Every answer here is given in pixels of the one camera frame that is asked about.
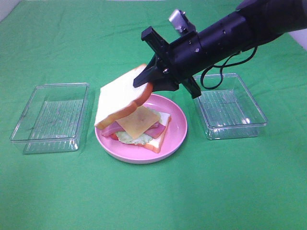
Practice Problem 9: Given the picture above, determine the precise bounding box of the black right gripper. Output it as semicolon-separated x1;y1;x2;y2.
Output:
133;26;201;99

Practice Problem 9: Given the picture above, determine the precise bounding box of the white bread slice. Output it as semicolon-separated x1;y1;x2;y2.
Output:
94;64;153;130
109;111;172;154

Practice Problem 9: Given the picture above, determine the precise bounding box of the yellow cheese slice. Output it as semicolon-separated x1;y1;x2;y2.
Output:
116;106;160;139

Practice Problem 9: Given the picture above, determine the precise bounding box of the bacon strip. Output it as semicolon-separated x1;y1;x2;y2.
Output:
101;121;124;137
144;123;166;138

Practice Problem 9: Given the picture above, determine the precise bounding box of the green lettuce leaf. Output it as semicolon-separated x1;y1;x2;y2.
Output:
115;106;165;145

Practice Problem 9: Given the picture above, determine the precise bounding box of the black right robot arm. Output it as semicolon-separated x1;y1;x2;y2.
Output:
133;0;307;98

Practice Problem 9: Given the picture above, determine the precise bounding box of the right clear plastic container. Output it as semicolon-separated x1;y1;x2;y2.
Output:
194;73;268;140

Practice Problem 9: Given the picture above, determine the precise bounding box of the clear plastic container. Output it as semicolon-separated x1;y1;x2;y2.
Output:
194;73;268;140
10;83;89;154

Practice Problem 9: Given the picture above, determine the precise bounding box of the pink round plate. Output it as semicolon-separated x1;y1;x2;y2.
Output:
95;94;188;164

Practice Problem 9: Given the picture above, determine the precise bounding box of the left clear plastic container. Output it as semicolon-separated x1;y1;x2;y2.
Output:
10;83;89;154

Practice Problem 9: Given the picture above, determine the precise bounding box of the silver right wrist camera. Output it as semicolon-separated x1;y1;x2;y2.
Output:
168;9;197;37

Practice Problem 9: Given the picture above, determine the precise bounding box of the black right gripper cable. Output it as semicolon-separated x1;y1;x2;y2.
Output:
200;46;258;91

